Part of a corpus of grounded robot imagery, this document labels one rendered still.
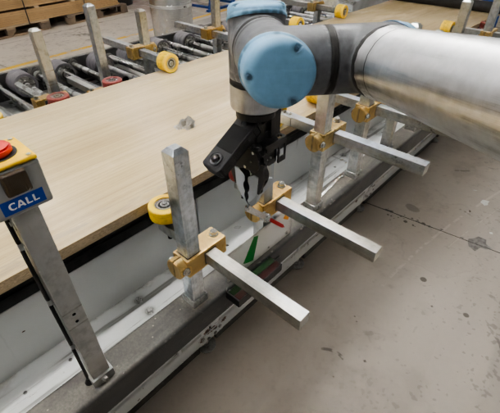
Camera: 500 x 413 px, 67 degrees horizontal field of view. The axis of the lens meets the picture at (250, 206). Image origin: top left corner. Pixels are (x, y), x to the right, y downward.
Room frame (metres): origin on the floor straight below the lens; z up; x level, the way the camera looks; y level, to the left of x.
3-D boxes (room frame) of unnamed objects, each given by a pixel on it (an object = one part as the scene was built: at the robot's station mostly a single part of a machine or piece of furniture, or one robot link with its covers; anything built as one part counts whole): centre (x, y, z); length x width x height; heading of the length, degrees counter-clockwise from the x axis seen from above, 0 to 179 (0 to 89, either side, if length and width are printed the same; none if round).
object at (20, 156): (0.40, 0.31, 1.18); 0.07 x 0.07 x 0.08; 48
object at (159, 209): (0.71, 0.20, 0.85); 0.08 x 0.08 x 0.11
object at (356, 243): (0.75, -0.13, 0.84); 0.43 x 0.03 x 0.04; 48
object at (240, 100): (0.64, -0.01, 1.20); 0.10 x 0.09 x 0.05; 48
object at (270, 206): (0.80, -0.05, 0.85); 0.14 x 0.06 x 0.05; 138
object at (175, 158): (0.59, 0.13, 0.89); 0.04 x 0.04 x 0.48; 48
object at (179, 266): (0.61, 0.12, 0.84); 0.14 x 0.06 x 0.05; 138
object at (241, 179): (0.65, 0.00, 1.01); 0.06 x 0.03 x 0.09; 138
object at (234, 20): (0.63, -0.01, 1.29); 0.10 x 0.09 x 0.12; 9
